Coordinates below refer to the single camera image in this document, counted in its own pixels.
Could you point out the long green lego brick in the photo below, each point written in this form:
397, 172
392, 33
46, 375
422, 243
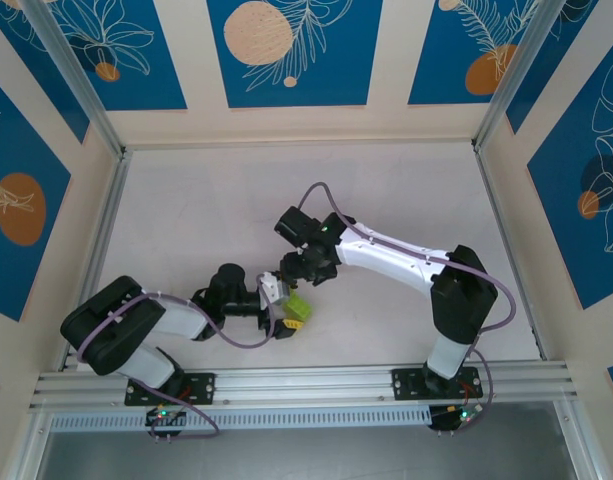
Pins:
302, 306

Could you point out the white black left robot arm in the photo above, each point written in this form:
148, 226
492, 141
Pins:
176, 320

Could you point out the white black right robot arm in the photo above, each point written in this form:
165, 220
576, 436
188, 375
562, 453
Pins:
386, 255

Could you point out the grey metal sheet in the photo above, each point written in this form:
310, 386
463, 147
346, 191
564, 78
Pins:
306, 460

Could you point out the long aluminium mounting rail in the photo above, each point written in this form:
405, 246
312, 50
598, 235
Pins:
306, 382

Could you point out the aluminium table side rail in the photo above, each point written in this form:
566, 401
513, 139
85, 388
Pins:
115, 190
511, 250

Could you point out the blue floral wall panel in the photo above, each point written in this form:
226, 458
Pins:
151, 75
436, 60
6, 280
528, 100
561, 225
336, 75
61, 102

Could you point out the aluminium frame post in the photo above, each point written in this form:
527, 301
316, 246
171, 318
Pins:
78, 75
511, 75

